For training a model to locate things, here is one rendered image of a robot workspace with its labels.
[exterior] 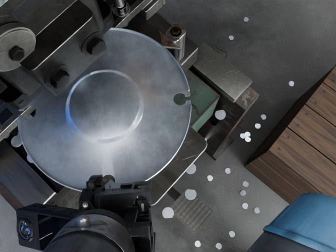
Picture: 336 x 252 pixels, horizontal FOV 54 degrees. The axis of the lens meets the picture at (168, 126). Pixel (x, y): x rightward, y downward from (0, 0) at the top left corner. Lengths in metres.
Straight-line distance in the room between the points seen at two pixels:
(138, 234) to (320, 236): 0.16
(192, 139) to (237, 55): 0.99
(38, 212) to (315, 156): 0.83
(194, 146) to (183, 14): 1.09
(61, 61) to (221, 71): 0.41
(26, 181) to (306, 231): 0.52
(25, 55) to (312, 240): 0.33
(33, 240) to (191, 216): 0.79
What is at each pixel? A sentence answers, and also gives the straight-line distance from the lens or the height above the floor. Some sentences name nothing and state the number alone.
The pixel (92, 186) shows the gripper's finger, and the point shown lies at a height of 0.91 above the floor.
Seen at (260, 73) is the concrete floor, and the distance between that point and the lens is 1.48.
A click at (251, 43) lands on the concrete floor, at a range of 1.53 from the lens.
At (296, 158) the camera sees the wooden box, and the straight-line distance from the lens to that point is 1.03.
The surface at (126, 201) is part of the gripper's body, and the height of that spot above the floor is 0.93.
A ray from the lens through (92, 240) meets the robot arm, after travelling 0.26.
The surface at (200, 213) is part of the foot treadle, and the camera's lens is 1.14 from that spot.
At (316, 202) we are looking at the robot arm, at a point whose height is 1.07.
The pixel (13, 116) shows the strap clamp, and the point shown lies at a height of 0.76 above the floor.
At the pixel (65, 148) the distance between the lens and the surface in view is 0.56.
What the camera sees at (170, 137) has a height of 0.78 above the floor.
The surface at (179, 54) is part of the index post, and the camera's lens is 0.64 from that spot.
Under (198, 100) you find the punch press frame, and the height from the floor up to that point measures 0.65.
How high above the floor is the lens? 1.30
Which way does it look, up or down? 75 degrees down
